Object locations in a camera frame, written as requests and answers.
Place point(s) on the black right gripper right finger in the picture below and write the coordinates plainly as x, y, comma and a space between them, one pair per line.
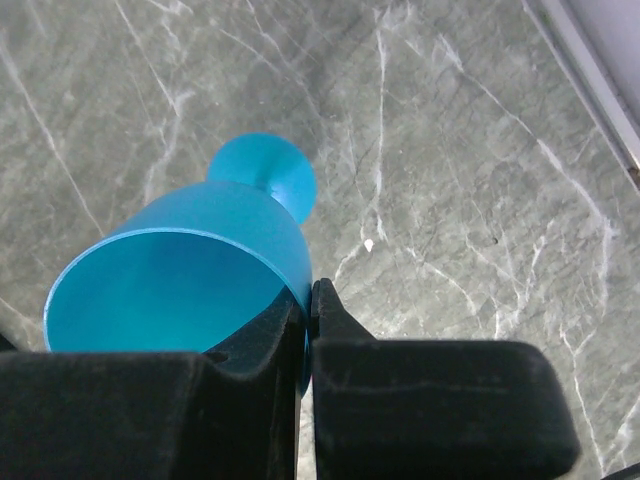
432, 409

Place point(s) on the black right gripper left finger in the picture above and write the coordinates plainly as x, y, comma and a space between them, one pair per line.
229, 413

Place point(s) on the blue plastic wine glass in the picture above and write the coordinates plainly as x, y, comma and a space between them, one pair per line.
196, 264

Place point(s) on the aluminium rail frame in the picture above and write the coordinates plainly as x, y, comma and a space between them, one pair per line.
596, 44

